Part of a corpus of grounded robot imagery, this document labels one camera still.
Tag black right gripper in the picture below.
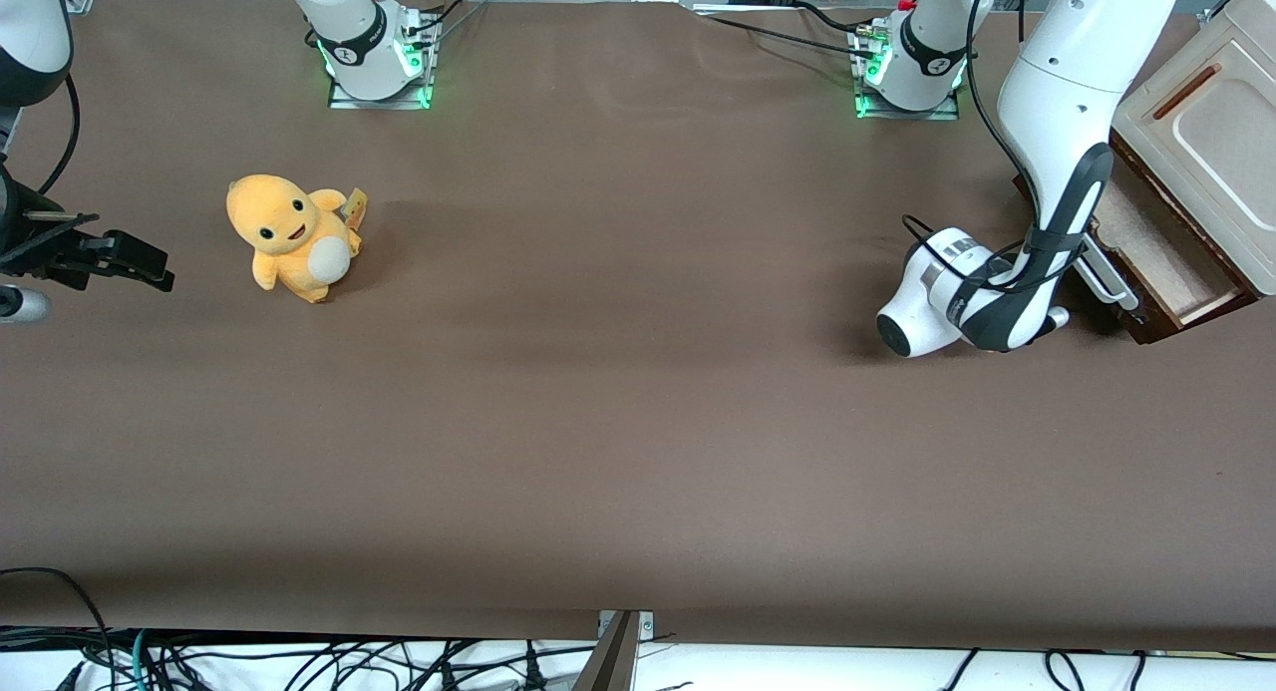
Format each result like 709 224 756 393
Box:
0 168 175 293

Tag white drawer cabinet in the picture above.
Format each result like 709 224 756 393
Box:
1110 0 1276 296

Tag yellow plush toy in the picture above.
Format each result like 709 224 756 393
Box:
225 173 369 305

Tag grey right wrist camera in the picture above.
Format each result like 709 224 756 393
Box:
0 286 49 323

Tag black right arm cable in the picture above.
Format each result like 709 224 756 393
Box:
38 73 82 196

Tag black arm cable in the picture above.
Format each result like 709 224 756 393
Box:
38 73 82 196
901 0 1088 295

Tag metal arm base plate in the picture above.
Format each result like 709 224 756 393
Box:
327 13 438 111
853 28 961 122

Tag black looped cable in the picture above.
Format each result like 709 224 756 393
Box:
0 567 119 691

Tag metal table edge bracket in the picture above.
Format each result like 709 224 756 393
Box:
573 609 656 691

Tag black cable across table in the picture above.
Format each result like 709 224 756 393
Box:
695 9 880 54

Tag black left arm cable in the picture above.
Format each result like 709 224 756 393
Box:
901 0 1088 295

